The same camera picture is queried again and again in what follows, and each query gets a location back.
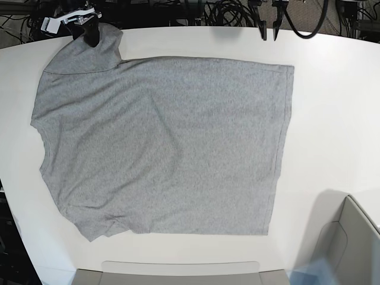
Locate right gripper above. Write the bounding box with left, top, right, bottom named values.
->
left=58, top=0, right=102, bottom=48

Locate grey T-shirt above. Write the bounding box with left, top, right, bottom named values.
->
left=31, top=24, right=295, bottom=241

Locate grey bin at right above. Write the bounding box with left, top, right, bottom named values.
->
left=308, top=195, right=379, bottom=284

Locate grey chair back front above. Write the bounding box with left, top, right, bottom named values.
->
left=72, top=261, right=290, bottom=284

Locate black coiled cable bundle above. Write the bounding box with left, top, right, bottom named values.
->
left=201, top=0, right=256, bottom=28

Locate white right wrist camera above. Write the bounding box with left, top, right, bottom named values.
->
left=40, top=17, right=61, bottom=34

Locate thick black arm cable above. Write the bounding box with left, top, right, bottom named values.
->
left=283, top=0, right=330, bottom=39

